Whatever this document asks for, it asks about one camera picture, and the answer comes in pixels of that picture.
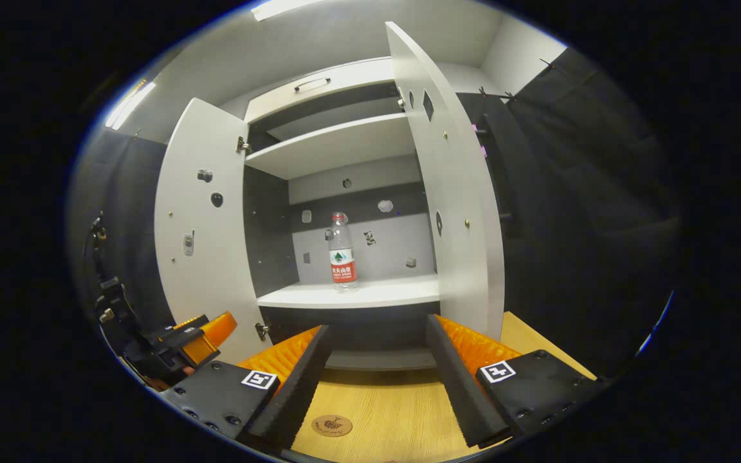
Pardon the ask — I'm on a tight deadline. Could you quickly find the white cabinet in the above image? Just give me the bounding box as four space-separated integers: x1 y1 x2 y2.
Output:
154 21 506 372

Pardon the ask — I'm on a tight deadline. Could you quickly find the round wooden coaster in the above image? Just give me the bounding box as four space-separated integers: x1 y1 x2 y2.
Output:
311 415 353 438

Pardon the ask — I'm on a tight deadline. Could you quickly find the black backdrop cloth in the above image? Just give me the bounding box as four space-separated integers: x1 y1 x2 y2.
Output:
68 48 683 386

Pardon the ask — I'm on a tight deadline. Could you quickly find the clear water bottle red label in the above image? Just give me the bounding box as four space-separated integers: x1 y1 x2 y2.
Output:
327 211 360 293

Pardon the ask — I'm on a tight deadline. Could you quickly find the ceiling light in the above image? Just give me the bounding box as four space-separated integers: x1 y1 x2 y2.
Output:
105 78 157 131
252 0 326 22

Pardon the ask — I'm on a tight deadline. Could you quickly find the white cabinet shelf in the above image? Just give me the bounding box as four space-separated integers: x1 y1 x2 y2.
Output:
256 273 441 309
245 113 416 181

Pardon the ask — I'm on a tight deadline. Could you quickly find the white cabinet drawer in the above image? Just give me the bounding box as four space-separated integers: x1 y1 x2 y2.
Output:
244 57 397 123

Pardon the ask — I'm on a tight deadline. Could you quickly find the white cabinet door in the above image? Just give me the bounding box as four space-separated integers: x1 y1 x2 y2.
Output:
154 98 267 366
385 21 506 341

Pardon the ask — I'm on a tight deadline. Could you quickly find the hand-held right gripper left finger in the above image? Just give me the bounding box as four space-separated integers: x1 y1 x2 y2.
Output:
161 325 333 454

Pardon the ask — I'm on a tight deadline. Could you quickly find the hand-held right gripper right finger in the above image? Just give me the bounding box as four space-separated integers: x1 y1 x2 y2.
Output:
425 314 609 449

